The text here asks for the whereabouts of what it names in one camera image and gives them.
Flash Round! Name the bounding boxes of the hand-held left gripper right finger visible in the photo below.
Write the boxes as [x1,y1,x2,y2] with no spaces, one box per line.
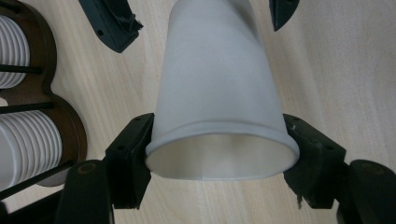
[282,113,347,210]

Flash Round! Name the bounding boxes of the dark brown cup holder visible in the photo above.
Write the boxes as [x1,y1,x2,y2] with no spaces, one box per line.
[0,0,89,202]

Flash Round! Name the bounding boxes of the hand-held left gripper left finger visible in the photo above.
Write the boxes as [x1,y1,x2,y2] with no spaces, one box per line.
[105,112,156,210]

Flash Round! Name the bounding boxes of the single white paper cup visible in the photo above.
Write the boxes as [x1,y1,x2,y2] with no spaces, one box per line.
[145,0,301,182]

